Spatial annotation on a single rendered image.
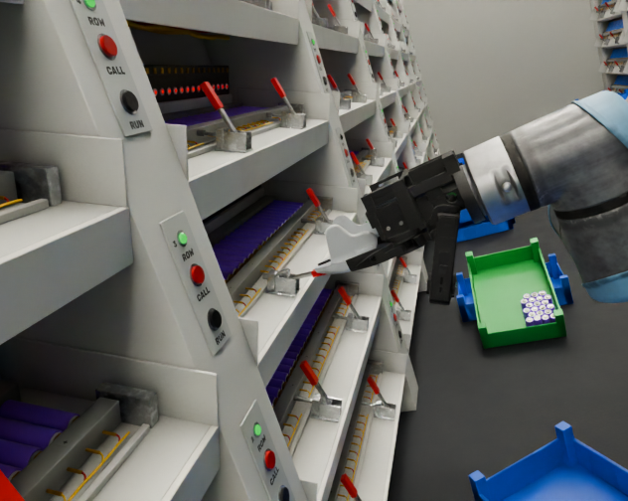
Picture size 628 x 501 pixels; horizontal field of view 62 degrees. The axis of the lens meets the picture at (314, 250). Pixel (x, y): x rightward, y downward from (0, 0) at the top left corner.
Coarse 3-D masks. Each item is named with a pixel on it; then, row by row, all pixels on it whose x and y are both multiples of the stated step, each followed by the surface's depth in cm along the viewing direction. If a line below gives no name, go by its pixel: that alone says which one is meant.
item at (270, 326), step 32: (256, 192) 104; (288, 192) 110; (320, 192) 108; (352, 192) 106; (320, 256) 82; (256, 288) 70; (320, 288) 80; (256, 320) 51; (288, 320) 63; (256, 352) 52
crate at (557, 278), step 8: (552, 256) 158; (552, 264) 159; (552, 272) 160; (560, 272) 152; (464, 280) 169; (552, 280) 160; (560, 280) 142; (568, 280) 142; (464, 288) 168; (560, 288) 143; (568, 288) 142; (456, 296) 152; (464, 296) 169; (472, 296) 167; (560, 296) 144; (568, 296) 143; (464, 304) 151; (472, 304) 150; (560, 304) 144; (464, 312) 152; (472, 312) 151; (464, 320) 153; (472, 320) 152
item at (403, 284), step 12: (420, 252) 180; (396, 264) 174; (408, 264) 181; (420, 264) 181; (396, 276) 171; (408, 276) 166; (396, 288) 159; (408, 288) 162; (396, 300) 141; (408, 300) 154; (396, 312) 142; (408, 312) 143; (408, 324) 140; (408, 336) 124; (408, 348) 125
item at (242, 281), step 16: (304, 208) 100; (288, 224) 90; (304, 224) 97; (272, 240) 81; (288, 240) 86; (256, 256) 74; (272, 256) 78; (240, 272) 68; (256, 272) 71; (240, 288) 65
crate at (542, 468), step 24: (528, 456) 88; (552, 456) 90; (576, 456) 90; (600, 456) 83; (480, 480) 83; (504, 480) 87; (528, 480) 89; (552, 480) 88; (576, 480) 87; (600, 480) 85; (624, 480) 80
